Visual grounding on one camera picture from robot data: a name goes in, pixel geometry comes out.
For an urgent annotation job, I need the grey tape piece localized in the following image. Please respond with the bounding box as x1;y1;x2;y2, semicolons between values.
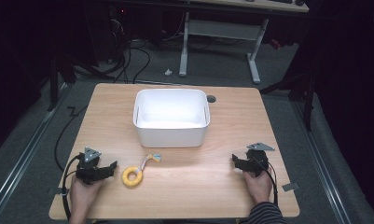
282;182;300;192

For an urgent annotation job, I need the bundle of black cables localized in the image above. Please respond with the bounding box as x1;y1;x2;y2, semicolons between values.
99;8;152;85

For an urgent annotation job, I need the white-legged wooden desk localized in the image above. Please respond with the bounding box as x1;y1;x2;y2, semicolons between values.
178;0;311;85

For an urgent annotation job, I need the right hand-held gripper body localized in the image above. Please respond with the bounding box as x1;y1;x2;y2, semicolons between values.
237;142;276;177

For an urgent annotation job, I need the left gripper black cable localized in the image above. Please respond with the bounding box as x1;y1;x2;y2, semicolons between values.
61;152;83;221

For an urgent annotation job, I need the black floor cable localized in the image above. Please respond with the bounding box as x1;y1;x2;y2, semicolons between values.
53;105;89;173

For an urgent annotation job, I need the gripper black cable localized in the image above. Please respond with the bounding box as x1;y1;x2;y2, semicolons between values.
251;156;280;207
61;152;83;221

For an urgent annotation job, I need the white plastic bin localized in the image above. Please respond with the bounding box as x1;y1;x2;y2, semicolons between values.
132;88;212;148

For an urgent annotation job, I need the person's right hand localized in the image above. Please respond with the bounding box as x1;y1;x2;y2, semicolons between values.
242;167;274;205

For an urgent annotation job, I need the metal floor rail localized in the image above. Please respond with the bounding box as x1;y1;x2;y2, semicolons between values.
0;82;71;218
291;101;354;224

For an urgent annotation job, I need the person's left hand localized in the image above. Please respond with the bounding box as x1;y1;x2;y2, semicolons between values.
69;177;105;208

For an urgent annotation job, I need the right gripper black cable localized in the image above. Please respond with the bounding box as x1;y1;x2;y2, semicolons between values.
251;156;280;207

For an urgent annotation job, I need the yellow ring rope toy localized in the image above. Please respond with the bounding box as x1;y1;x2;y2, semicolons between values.
121;152;162;189

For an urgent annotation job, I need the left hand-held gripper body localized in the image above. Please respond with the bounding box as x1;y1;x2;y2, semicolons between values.
75;147;114;186

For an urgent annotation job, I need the black metal stand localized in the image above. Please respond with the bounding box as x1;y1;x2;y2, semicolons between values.
258;55;321;133
46;54;78;113

